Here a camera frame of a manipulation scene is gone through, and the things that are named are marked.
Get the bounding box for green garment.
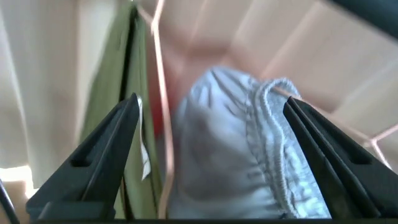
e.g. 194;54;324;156
79;0;163;220

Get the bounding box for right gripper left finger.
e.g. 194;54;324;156
25;92;140;218

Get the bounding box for black cable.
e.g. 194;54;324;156
0;179;20;224

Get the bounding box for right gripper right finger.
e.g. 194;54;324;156
282;95;398;218

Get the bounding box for pale grey shorts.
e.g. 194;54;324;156
167;65;332;220

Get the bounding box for pink clothes hanger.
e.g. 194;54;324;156
273;85;398;170
135;0;175;220

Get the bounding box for black clothes rack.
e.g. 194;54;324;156
329;0;398;40

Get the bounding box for beige curtain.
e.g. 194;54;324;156
0;0;398;190

